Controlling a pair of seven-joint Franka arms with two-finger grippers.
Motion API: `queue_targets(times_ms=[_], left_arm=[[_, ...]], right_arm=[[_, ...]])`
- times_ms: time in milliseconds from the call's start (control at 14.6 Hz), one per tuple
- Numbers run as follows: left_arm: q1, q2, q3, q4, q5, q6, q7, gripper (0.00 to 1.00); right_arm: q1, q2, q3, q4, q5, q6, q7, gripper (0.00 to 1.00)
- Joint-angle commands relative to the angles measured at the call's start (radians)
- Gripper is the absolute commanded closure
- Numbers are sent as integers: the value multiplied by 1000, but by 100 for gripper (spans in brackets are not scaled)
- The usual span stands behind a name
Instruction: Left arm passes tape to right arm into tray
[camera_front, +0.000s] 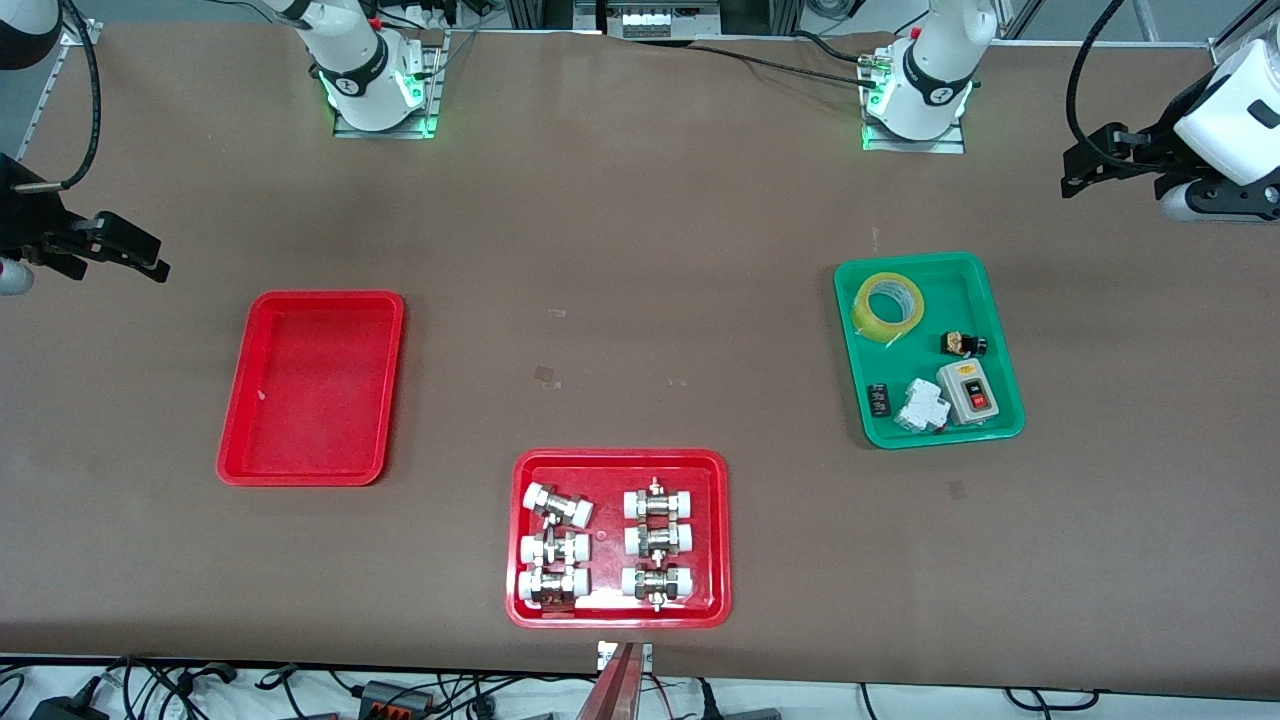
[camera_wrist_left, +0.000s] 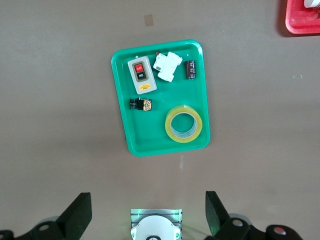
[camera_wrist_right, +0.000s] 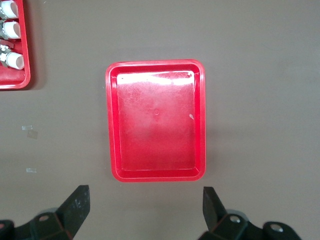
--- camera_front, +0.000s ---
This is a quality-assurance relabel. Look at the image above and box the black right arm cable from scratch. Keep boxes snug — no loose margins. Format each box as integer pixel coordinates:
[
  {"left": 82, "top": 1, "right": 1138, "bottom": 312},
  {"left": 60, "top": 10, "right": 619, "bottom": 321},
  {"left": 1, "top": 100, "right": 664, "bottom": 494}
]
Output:
[{"left": 12, "top": 0, "right": 103, "bottom": 193}]

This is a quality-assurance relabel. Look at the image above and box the white capped metal pipe fitting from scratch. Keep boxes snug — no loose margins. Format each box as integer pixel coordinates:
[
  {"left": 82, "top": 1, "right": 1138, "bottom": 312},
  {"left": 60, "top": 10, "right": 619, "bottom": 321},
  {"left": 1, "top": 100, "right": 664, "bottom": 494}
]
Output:
[
  {"left": 523, "top": 483, "right": 595, "bottom": 529},
  {"left": 620, "top": 563, "right": 696, "bottom": 611},
  {"left": 623, "top": 478, "right": 697, "bottom": 521},
  {"left": 517, "top": 567, "right": 591, "bottom": 609},
  {"left": 624, "top": 522, "right": 695, "bottom": 559},
  {"left": 519, "top": 530, "right": 591, "bottom": 568}
]

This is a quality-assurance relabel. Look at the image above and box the white circuit breaker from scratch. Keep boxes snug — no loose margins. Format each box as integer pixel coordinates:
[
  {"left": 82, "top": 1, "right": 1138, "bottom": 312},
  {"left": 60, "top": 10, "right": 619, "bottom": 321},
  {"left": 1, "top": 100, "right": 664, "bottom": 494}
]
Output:
[{"left": 893, "top": 378, "right": 951, "bottom": 435}]

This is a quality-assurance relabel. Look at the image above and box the green plastic tray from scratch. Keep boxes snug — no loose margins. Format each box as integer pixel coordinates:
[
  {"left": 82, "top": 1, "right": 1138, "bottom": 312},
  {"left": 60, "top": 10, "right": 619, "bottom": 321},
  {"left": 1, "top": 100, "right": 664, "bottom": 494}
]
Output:
[{"left": 833, "top": 251, "right": 1026, "bottom": 450}]

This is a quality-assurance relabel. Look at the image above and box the yellow tape roll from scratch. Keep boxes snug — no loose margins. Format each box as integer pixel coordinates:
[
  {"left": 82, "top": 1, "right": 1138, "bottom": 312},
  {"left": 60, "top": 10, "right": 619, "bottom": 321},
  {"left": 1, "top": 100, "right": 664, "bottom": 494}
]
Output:
[{"left": 851, "top": 270, "right": 927, "bottom": 344}]

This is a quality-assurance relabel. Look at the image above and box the small metal bracket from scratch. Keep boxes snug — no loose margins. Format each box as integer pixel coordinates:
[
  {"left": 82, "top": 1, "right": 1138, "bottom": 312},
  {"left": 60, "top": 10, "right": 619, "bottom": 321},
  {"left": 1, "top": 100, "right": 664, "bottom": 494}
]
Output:
[{"left": 597, "top": 640, "right": 654, "bottom": 673}]

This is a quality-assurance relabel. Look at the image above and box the empty red plastic tray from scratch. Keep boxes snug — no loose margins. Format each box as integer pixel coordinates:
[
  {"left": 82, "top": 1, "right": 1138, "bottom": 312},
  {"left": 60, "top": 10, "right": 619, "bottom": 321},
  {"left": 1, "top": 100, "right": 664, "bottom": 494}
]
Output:
[{"left": 216, "top": 290, "right": 406, "bottom": 488}]

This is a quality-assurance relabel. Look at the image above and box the grey terminal block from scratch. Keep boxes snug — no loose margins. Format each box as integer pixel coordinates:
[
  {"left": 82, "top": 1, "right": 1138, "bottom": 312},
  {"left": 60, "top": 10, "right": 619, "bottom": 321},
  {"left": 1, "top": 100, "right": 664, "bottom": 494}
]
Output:
[{"left": 620, "top": 5, "right": 723, "bottom": 41}]

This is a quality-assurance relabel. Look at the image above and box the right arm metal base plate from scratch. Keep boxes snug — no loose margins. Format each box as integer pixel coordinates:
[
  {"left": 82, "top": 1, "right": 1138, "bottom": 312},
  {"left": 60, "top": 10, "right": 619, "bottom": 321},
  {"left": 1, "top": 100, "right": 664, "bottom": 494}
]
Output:
[{"left": 333, "top": 30, "right": 447, "bottom": 139}]

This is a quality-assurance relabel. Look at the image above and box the black floor cable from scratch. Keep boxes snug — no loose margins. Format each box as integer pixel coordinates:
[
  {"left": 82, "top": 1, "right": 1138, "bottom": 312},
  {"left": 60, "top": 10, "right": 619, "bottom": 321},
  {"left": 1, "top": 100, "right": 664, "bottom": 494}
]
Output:
[{"left": 1003, "top": 686, "right": 1101, "bottom": 713}]

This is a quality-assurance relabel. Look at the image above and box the red tray holding fittings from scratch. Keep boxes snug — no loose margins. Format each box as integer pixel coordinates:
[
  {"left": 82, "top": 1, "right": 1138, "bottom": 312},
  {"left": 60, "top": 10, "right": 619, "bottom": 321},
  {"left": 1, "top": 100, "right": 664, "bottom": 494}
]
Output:
[{"left": 505, "top": 448, "right": 732, "bottom": 630}]

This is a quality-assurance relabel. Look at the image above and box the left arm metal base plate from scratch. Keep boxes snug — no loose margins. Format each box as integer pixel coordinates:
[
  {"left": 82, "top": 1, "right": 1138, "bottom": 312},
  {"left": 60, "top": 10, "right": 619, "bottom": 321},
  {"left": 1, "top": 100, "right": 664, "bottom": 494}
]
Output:
[{"left": 862, "top": 50, "right": 966, "bottom": 154}]

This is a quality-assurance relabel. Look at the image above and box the black cable with green plug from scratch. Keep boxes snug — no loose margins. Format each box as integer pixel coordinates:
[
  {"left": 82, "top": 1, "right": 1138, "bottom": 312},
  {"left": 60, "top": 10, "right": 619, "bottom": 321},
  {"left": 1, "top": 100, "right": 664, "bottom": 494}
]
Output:
[{"left": 690, "top": 40, "right": 891, "bottom": 81}]

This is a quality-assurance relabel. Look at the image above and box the red metal bar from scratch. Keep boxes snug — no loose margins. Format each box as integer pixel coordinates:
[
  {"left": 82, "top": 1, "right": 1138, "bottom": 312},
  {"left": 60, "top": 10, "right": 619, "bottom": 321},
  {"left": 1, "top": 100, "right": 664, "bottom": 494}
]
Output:
[{"left": 575, "top": 642, "right": 646, "bottom": 720}]

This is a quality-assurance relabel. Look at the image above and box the grey on-off switch box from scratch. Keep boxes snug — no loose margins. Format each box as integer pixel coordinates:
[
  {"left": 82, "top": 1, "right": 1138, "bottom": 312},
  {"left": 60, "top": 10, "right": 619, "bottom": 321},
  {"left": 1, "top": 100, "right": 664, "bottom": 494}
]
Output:
[{"left": 936, "top": 359, "right": 1001, "bottom": 427}]

